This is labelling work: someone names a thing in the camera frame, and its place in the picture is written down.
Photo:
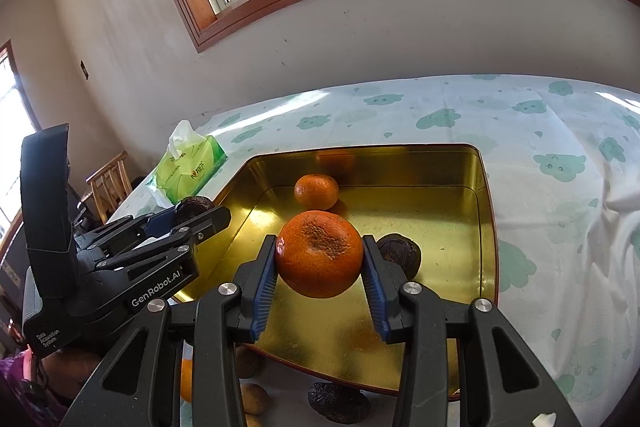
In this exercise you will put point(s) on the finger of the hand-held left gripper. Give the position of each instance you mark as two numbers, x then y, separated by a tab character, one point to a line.
157	222
215	222

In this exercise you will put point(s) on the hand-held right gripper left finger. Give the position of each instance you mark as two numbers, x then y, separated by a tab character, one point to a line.
262	292

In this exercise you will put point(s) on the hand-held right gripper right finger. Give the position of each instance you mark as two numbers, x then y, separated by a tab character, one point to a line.
377	297

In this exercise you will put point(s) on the large blemished tangerine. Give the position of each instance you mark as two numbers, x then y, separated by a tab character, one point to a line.
320	257

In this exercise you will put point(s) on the brown longan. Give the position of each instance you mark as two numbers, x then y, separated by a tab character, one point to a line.
252	422
256	399
246	363

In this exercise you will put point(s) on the red gold-lined tin box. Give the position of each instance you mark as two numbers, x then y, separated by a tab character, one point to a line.
425	217

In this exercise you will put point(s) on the wrinkled dark passion fruit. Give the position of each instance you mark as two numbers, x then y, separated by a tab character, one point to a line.
337	402

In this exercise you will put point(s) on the yellow-orange tangerine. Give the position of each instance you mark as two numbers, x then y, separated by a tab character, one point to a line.
186	382

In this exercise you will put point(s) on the person's left forearm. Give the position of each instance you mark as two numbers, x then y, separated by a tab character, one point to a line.
70	364

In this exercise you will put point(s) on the green tissue pack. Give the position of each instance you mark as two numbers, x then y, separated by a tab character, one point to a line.
185	172

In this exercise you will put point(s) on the wooden chair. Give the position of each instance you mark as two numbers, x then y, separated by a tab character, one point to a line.
107	187

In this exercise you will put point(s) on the small tangerine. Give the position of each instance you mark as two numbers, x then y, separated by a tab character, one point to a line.
316	192

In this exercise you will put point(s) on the person's purple patterned clothing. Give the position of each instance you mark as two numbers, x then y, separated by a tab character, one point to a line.
20	387

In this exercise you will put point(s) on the dark wall switch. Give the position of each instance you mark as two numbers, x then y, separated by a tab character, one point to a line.
85	69

